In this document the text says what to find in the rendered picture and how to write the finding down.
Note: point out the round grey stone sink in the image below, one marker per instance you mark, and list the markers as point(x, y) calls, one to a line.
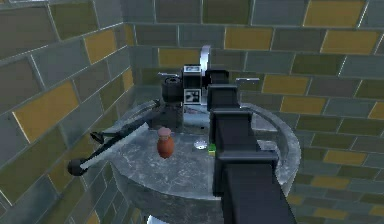
point(166, 176)

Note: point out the small green block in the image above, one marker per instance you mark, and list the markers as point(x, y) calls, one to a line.
point(212, 150)

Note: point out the brown bottle with pink cap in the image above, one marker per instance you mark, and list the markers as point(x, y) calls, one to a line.
point(165, 145)

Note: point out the silver tap spout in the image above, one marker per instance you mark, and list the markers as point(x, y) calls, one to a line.
point(205, 56)

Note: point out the silver sink drain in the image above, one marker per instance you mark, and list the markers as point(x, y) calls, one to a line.
point(200, 144)

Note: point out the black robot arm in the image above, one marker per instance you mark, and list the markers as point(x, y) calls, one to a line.
point(246, 173)

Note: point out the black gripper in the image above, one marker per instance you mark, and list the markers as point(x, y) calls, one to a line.
point(171, 89)

